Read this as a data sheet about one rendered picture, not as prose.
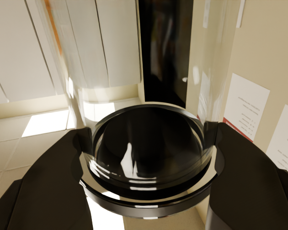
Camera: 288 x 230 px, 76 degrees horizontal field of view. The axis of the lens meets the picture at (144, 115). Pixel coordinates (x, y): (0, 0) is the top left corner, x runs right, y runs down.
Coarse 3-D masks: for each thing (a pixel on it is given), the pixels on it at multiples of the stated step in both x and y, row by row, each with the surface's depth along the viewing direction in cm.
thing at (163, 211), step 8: (88, 192) 10; (208, 192) 10; (96, 200) 10; (104, 200) 10; (192, 200) 10; (200, 200) 10; (112, 208) 10; (120, 208) 10; (128, 208) 9; (136, 208) 9; (160, 208) 9; (168, 208) 9; (176, 208) 9; (184, 208) 10; (136, 216) 10; (144, 216) 10; (152, 216) 10
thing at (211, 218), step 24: (216, 144) 12; (240, 144) 9; (216, 168) 10; (240, 168) 8; (264, 168) 8; (216, 192) 7; (240, 192) 7; (264, 192) 7; (216, 216) 6; (240, 216) 6; (264, 216) 6
